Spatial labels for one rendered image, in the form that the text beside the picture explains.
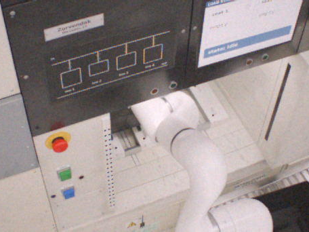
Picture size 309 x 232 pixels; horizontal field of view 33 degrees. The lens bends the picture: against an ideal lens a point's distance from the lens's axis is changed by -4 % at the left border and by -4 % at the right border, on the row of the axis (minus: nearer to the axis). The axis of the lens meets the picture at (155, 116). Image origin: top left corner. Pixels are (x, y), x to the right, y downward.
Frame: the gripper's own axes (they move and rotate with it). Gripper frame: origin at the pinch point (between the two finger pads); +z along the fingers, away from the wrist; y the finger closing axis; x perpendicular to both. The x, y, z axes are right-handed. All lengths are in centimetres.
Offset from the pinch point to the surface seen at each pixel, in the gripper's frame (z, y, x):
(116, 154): -11.9, -6.7, -31.1
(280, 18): -35, 29, 35
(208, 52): -33.4, 9.2, 30.1
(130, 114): -8.3, 0.5, -17.7
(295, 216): -56, 42, -44
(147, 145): -13.6, 4.3, -30.5
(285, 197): -51, 38, -35
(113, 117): -8.1, -5.4, -15.7
